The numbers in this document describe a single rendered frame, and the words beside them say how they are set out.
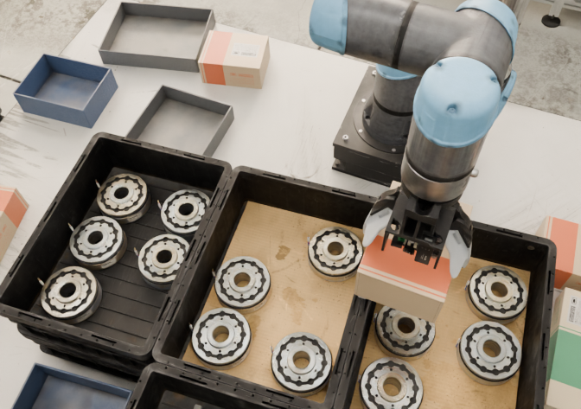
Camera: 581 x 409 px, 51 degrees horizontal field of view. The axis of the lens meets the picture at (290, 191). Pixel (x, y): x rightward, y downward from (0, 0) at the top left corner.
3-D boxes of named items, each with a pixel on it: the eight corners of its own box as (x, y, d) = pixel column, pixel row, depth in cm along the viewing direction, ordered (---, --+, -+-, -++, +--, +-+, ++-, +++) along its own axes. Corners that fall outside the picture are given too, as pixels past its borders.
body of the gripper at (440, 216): (378, 252, 77) (387, 201, 67) (398, 198, 81) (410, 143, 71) (437, 272, 75) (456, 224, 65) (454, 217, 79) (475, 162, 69)
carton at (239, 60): (270, 56, 165) (268, 35, 158) (261, 89, 158) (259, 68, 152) (213, 51, 167) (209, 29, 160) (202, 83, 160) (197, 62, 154)
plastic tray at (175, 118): (165, 97, 158) (162, 83, 154) (234, 118, 153) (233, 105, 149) (110, 176, 144) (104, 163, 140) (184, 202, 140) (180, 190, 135)
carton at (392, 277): (387, 207, 96) (392, 180, 90) (462, 231, 93) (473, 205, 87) (354, 294, 88) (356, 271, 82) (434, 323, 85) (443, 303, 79)
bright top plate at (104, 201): (114, 169, 126) (113, 167, 126) (156, 183, 124) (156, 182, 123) (87, 207, 121) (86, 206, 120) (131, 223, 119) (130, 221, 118)
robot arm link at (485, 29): (429, -24, 66) (399, 41, 61) (533, 2, 64) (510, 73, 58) (418, 30, 73) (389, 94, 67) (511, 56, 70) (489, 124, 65)
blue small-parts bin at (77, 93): (118, 86, 160) (111, 67, 154) (92, 129, 153) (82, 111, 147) (53, 71, 164) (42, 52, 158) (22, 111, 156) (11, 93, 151)
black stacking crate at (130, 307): (112, 165, 132) (97, 132, 123) (239, 197, 127) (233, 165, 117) (15, 332, 112) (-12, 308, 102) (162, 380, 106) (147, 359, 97)
